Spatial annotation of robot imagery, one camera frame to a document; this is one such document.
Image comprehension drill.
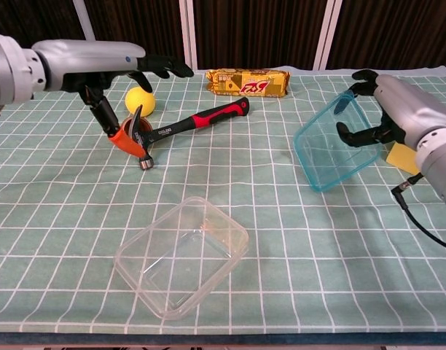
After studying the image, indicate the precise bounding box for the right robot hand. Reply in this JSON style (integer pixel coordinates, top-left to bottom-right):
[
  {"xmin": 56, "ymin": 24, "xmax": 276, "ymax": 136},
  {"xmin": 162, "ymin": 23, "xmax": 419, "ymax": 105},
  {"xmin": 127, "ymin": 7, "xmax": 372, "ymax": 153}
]
[{"xmin": 335, "ymin": 69, "xmax": 446, "ymax": 152}]

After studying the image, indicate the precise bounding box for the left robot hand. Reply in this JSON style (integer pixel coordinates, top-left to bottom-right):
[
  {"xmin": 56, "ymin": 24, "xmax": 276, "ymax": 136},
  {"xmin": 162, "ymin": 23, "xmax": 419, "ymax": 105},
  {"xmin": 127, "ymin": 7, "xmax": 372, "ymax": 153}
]
[{"xmin": 31, "ymin": 39, "xmax": 195, "ymax": 157}]

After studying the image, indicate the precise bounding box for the blue translucent lid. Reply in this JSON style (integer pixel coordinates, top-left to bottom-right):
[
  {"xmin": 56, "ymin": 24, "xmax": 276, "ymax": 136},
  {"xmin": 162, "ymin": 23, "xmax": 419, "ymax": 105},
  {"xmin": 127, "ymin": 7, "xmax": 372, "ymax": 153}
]
[{"xmin": 292, "ymin": 90, "xmax": 386, "ymax": 193}]

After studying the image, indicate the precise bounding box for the clear plastic container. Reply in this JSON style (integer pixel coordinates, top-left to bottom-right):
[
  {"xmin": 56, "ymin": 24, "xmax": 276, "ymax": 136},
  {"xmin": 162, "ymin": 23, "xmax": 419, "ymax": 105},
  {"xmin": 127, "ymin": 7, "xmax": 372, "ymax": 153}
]
[{"xmin": 113, "ymin": 195, "xmax": 251, "ymax": 322}]

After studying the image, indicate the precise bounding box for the yellow sponge block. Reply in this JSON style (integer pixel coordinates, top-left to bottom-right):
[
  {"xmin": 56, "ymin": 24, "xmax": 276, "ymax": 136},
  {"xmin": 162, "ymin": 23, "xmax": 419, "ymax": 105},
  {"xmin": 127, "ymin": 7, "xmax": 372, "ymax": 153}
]
[{"xmin": 386, "ymin": 141, "xmax": 423, "ymax": 176}]

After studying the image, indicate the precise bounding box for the yellow ball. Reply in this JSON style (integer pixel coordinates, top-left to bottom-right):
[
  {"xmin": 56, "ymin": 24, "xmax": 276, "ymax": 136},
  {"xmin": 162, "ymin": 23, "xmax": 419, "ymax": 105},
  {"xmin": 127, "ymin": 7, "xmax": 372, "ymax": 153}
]
[{"xmin": 125, "ymin": 86, "xmax": 157, "ymax": 118}]

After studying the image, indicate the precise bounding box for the brown tape roll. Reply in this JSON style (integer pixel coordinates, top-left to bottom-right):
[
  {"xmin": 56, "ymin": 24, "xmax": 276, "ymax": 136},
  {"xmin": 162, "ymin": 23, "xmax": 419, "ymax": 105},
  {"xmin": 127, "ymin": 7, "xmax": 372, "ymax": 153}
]
[{"xmin": 120, "ymin": 115, "xmax": 154, "ymax": 147}]

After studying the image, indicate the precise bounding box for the black red claw hammer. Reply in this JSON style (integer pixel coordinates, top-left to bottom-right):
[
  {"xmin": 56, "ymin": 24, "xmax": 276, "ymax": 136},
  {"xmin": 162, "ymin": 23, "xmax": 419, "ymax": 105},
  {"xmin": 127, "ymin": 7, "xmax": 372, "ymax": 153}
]
[{"xmin": 130, "ymin": 96, "xmax": 251, "ymax": 171}]

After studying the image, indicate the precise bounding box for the gold cracker packet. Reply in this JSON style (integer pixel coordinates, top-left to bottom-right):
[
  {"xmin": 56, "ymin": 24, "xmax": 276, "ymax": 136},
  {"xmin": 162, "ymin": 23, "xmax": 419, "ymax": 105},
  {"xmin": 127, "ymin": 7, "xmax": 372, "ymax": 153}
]
[{"xmin": 204, "ymin": 69, "xmax": 293, "ymax": 99}]

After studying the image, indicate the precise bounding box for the dark folding screen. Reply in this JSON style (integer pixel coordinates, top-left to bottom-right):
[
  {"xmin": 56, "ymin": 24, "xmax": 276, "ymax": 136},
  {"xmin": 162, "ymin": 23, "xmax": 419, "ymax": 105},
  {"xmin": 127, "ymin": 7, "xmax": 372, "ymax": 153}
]
[{"xmin": 0, "ymin": 0, "xmax": 446, "ymax": 72}]

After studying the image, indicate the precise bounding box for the green checked tablecloth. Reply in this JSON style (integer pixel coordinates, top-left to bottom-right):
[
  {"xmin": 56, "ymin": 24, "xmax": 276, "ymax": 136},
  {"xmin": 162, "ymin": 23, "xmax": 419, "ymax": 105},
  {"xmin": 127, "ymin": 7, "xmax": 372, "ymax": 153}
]
[{"xmin": 0, "ymin": 65, "xmax": 446, "ymax": 333}]

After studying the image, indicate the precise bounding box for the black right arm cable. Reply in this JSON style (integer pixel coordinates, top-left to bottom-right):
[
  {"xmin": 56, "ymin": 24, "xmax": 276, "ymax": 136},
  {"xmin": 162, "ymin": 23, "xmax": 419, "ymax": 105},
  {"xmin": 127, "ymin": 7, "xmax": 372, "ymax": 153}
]
[{"xmin": 390, "ymin": 172, "xmax": 446, "ymax": 253}]

